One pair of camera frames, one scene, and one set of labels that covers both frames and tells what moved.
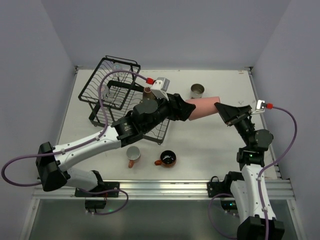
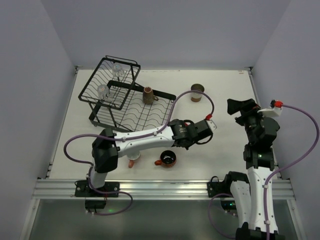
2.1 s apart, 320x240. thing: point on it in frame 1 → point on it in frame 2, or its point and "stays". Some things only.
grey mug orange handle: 133,153 stays
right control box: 228,205 stays
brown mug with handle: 147,92 stays
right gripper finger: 228,113 → 234,106
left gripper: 172,107 → 203,128
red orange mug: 168,159 stays
